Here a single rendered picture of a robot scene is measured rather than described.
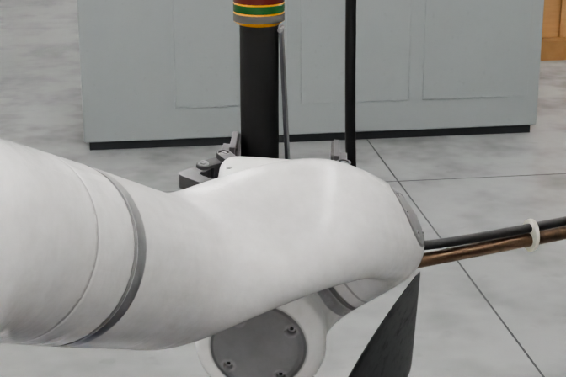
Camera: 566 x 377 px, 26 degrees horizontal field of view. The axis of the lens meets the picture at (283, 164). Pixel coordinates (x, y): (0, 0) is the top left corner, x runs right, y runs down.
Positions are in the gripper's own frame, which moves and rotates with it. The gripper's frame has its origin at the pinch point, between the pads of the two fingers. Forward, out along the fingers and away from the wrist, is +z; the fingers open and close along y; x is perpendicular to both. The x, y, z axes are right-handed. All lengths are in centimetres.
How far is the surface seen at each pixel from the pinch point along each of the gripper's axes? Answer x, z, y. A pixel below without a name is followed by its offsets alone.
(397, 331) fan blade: -33.3, 28.6, 14.1
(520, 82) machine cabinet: -182, 573, 118
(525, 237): -12.4, 13.4, 24.3
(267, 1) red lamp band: 13.6, 0.3, -2.3
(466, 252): -12.7, 9.8, 18.1
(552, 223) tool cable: -11.4, 15.1, 27.2
